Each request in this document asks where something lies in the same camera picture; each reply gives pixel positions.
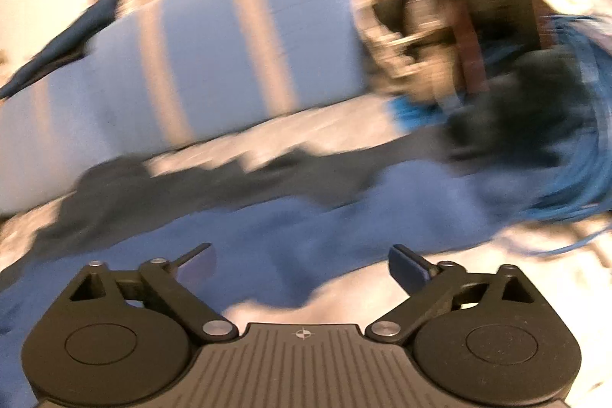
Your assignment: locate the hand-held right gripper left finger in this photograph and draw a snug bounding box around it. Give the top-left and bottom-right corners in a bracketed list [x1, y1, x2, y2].
[69, 242, 240, 343]

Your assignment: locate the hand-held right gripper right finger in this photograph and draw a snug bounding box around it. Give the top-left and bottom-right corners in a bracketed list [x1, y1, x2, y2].
[366, 243, 539, 341]

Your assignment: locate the blue fleece sweater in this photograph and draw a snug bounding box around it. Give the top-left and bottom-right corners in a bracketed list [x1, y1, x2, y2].
[0, 54, 594, 408]

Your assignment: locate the grey quilted bedspread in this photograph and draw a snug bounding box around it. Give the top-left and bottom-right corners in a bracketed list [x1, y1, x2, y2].
[0, 93, 612, 394]

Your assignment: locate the blue striped pillow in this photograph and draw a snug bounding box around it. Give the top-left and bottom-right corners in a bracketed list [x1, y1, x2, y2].
[86, 0, 370, 151]
[0, 68, 112, 218]

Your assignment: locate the dark blue folded garment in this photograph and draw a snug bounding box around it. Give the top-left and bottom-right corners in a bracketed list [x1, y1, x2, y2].
[0, 0, 126, 102]

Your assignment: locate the blue cable coil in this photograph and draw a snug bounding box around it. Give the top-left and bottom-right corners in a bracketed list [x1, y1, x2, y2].
[392, 13, 612, 257]

